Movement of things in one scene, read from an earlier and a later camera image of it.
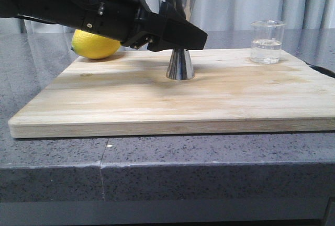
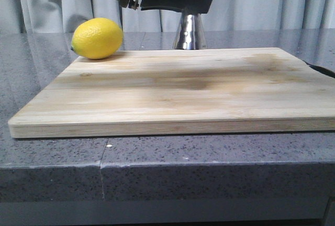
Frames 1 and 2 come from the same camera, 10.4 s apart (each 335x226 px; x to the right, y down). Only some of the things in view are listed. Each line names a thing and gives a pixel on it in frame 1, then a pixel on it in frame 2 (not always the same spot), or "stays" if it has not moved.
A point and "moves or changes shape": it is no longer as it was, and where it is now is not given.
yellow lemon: x=92 y=46 stays
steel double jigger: x=180 y=67 moves or changes shape
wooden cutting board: x=130 y=95 stays
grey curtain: x=228 y=3 stays
